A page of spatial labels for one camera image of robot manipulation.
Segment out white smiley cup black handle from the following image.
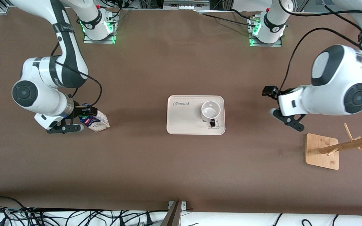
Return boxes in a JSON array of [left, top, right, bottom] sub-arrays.
[[201, 100, 222, 127]]

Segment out blue milk carton green cap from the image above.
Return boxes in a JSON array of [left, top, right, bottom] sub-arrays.
[[79, 103, 110, 133]]

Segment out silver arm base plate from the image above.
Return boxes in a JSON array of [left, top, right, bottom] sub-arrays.
[[83, 33, 116, 44], [249, 37, 283, 47]]

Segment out wooden cup rack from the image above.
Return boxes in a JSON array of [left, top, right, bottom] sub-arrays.
[[305, 123, 362, 170]]

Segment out grey power strip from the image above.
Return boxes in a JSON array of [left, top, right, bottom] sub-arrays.
[[163, 0, 210, 10]]

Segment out silver table bracket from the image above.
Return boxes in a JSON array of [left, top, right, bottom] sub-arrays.
[[168, 201, 188, 210]]

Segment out dark metal post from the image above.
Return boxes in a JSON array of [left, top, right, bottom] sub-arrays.
[[161, 201, 182, 226]]

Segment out white rectangular Rabbit tray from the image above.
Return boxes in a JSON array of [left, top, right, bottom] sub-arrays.
[[167, 95, 226, 135]]

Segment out black adapter cable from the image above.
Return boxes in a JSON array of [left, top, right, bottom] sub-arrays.
[[271, 213, 284, 226]]

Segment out black looped cable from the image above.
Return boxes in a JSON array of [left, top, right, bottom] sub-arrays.
[[301, 214, 339, 226]]

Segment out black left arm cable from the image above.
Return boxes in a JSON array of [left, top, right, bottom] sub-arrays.
[[278, 0, 362, 24]]

